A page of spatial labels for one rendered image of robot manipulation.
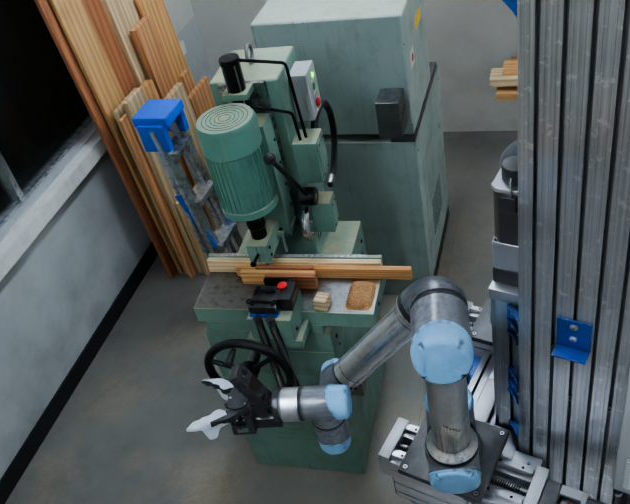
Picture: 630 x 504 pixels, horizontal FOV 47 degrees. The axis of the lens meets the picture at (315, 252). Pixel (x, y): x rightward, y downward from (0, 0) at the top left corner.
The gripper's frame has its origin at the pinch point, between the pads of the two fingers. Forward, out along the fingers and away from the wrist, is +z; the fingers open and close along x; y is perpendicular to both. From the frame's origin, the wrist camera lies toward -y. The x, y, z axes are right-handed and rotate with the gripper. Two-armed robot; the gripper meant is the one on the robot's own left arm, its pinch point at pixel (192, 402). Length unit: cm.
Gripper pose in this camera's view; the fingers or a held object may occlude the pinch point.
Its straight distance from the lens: 168.7
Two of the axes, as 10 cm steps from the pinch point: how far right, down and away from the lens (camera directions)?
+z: -9.8, 0.9, 1.8
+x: 1.0, -5.5, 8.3
